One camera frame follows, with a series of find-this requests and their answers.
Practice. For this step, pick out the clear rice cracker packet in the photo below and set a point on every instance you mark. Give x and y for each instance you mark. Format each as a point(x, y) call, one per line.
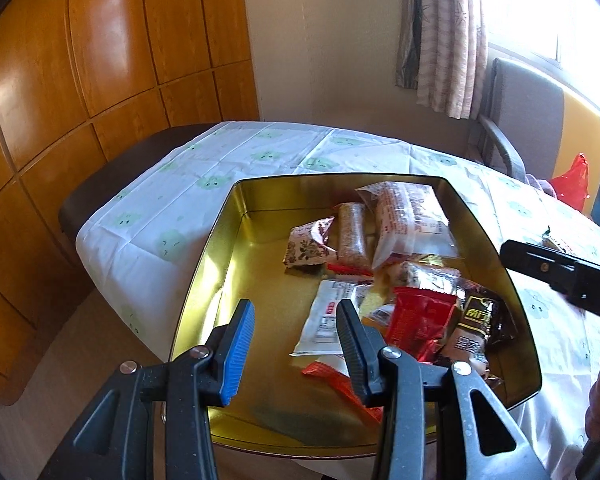
point(352, 235)

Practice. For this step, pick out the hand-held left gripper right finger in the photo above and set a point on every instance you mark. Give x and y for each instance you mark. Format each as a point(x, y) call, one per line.
point(355, 355)

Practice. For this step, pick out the small brown white snack packet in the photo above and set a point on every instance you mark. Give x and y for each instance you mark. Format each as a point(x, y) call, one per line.
point(305, 247)

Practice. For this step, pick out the cloud print tablecloth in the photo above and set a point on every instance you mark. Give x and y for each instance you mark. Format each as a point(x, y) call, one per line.
point(180, 170)

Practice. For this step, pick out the clear wafer biscuit packet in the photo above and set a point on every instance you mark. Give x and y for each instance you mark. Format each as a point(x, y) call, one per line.
point(557, 244)

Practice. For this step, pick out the red plastic bag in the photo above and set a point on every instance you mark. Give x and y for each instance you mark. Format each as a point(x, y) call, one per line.
point(572, 185)

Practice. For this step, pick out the pink patterned curtain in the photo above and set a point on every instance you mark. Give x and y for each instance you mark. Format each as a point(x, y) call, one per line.
point(445, 35)

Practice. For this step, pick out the dark brown snack packet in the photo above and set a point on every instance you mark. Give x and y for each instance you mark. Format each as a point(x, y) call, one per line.
point(480, 320)

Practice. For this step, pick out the grey yellow armchair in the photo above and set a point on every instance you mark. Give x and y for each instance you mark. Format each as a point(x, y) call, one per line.
point(525, 100)

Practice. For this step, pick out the wooden cabinet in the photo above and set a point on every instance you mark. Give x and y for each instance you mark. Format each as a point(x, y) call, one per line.
point(105, 60)

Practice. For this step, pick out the red foil snack packet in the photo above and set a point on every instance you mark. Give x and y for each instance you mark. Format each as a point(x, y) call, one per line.
point(420, 315)

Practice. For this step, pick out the white red snack packet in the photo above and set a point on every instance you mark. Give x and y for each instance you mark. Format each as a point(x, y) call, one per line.
point(330, 375)

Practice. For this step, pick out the clear bag of snacks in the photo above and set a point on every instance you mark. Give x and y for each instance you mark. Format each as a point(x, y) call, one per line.
point(405, 220)

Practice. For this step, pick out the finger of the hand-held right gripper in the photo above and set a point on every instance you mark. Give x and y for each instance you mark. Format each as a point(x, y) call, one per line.
point(540, 265)

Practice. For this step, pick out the gold tin box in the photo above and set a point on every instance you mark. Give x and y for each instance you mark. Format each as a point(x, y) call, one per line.
point(270, 240)

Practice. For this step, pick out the white grey snack packet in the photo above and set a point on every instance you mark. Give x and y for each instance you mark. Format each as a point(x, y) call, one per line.
point(325, 310)

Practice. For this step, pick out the yellow black snack packet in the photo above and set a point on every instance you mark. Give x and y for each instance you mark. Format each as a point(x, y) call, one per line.
point(425, 275)

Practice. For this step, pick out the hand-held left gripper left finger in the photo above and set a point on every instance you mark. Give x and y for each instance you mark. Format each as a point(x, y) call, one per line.
point(237, 355)

